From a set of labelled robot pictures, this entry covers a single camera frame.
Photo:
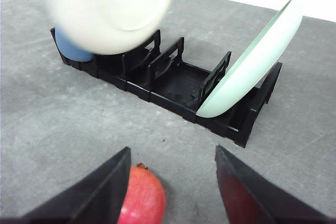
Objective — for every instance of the blue plate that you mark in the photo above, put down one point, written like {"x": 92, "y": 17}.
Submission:
{"x": 69, "y": 49}

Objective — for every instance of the mint green plate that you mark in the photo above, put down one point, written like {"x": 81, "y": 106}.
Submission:
{"x": 256, "y": 65}

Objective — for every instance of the black dish rack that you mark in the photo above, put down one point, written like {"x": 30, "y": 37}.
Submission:
{"x": 164, "y": 81}

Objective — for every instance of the red pomegranate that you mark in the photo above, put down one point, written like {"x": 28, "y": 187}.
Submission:
{"x": 144, "y": 202}

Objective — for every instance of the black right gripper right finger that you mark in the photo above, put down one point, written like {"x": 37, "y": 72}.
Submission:
{"x": 254, "y": 199}

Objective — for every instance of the white plate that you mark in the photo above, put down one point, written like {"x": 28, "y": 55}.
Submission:
{"x": 106, "y": 27}

